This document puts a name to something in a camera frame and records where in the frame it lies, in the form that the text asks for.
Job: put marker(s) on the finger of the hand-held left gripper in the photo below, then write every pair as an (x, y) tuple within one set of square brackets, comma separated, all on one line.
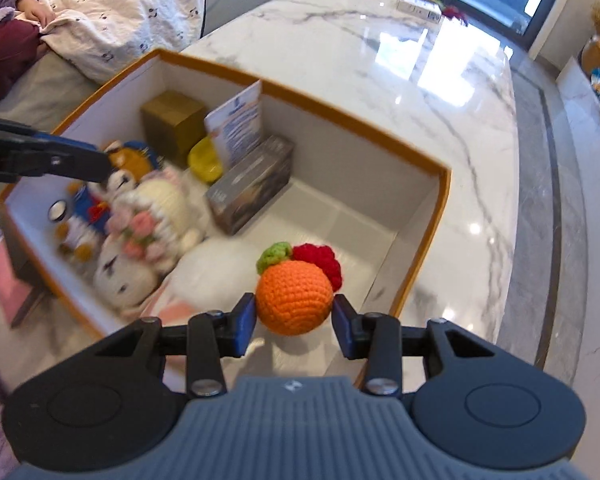
[(65, 165), (67, 141)]

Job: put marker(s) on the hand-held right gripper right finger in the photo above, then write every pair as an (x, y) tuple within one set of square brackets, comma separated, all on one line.
[(345, 327)]

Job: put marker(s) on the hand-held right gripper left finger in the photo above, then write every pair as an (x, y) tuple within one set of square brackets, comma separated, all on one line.
[(242, 322)]

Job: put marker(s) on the orange crochet fruit toy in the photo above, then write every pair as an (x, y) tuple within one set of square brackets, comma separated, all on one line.
[(292, 300)]

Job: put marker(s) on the panda plush with pink stripes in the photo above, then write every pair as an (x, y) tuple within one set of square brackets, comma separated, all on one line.
[(210, 270)]

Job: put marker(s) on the white crochet doll with flowers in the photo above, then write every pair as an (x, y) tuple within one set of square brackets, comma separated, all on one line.
[(150, 210)]

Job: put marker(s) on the white box with orange rim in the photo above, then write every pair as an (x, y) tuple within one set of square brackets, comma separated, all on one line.
[(340, 210)]

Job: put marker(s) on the duck plush toy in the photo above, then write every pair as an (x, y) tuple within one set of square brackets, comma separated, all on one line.
[(87, 215)]

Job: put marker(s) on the grey sofa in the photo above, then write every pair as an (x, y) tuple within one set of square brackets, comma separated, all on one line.
[(30, 90)]

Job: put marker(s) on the gold cardboard box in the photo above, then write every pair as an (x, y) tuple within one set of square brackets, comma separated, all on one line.
[(172, 120)]

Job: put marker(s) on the pink flat box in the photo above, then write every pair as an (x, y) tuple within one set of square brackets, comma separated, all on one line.
[(15, 285)]

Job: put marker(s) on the grey carton box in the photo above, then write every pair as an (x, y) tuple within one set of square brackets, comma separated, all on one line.
[(252, 185)]

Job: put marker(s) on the yellow plastic toy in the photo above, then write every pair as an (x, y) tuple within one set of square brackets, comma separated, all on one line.
[(205, 162)]

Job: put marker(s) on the white printed blanket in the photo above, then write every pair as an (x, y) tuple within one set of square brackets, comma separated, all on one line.
[(130, 15)]

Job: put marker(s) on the printed booklet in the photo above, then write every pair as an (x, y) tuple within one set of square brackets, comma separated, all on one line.
[(235, 125)]

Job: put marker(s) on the small white card box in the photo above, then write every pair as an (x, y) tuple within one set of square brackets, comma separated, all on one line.
[(420, 8)]

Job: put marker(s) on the red floor toy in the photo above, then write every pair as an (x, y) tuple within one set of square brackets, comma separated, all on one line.
[(457, 13)]

